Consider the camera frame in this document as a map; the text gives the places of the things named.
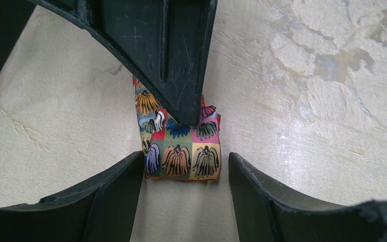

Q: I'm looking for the colourful patterned tie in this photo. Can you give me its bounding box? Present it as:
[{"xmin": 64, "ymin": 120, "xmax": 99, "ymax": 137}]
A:
[{"xmin": 133, "ymin": 77, "xmax": 222, "ymax": 182}]

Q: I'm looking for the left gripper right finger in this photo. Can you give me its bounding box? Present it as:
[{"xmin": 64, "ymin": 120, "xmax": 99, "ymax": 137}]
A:
[{"xmin": 228, "ymin": 152, "xmax": 387, "ymax": 241}]

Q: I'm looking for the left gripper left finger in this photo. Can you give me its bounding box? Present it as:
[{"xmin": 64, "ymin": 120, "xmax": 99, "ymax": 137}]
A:
[{"xmin": 0, "ymin": 151, "xmax": 144, "ymax": 241}]

